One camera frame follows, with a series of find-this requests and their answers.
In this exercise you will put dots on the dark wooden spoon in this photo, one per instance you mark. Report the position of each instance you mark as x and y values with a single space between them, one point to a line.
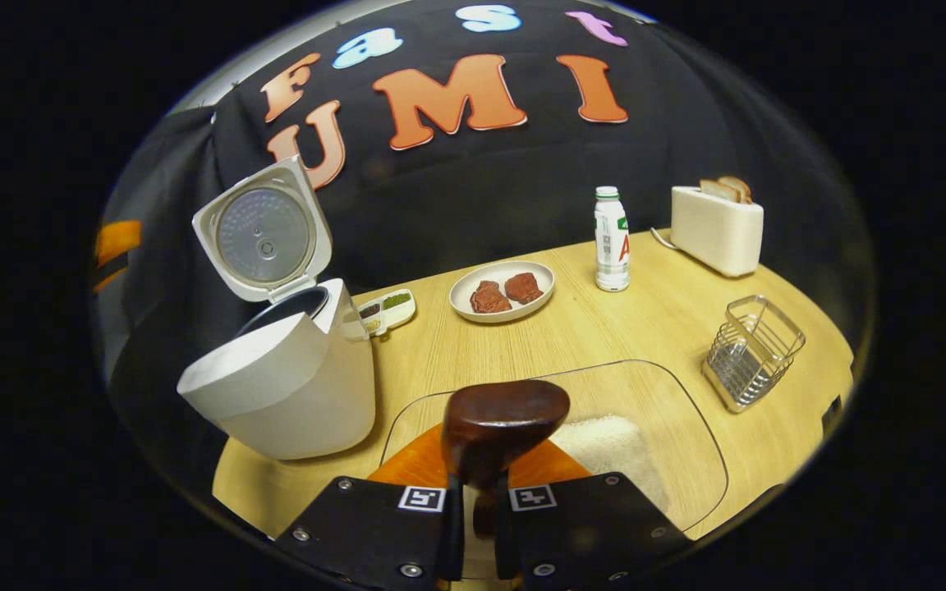
498 423

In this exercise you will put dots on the red meat piece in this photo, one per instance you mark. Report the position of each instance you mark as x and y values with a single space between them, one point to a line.
489 298
524 288

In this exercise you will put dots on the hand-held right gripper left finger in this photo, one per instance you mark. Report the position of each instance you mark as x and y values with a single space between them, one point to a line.
453 533

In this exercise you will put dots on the white divided condiment dish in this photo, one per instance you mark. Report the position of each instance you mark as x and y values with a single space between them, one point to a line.
391 310

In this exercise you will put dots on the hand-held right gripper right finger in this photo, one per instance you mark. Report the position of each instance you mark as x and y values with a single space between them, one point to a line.
504 533

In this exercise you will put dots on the toasted bread slice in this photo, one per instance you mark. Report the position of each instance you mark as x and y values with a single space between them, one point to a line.
718 190
740 187

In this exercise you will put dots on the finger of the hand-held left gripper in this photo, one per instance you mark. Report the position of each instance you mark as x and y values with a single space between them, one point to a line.
116 242

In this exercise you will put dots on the white rice cooker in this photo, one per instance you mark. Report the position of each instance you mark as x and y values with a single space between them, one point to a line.
292 386

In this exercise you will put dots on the clear glass tray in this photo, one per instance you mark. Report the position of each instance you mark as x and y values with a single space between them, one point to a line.
645 394

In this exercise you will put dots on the white toaster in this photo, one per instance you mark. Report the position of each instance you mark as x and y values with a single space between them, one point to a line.
715 234

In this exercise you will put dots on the white rice pile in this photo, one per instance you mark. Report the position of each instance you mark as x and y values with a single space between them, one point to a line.
613 451

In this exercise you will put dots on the white drink bottle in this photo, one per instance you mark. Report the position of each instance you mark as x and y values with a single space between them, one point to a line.
611 246

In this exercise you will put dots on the white round plate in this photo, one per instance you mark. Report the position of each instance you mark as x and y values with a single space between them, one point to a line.
514 275

